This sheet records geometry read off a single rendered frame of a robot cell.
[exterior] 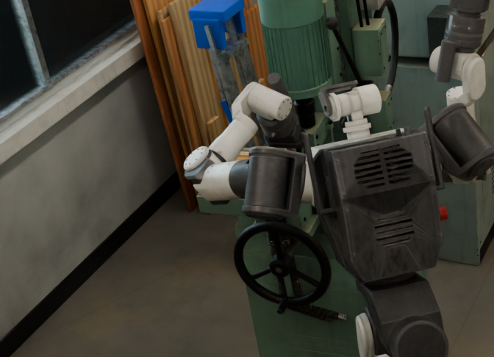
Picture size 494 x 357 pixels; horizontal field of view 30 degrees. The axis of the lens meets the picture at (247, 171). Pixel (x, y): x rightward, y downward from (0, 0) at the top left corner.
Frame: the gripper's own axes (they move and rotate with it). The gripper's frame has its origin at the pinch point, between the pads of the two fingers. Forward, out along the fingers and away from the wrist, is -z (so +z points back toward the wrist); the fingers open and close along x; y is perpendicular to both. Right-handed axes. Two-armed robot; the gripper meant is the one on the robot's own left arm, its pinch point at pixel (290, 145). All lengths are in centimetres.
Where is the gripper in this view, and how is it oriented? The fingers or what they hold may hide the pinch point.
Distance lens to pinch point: 257.5
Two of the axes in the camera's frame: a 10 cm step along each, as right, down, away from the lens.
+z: -3.1, -4.8, -8.2
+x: 9.2, 0.6, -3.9
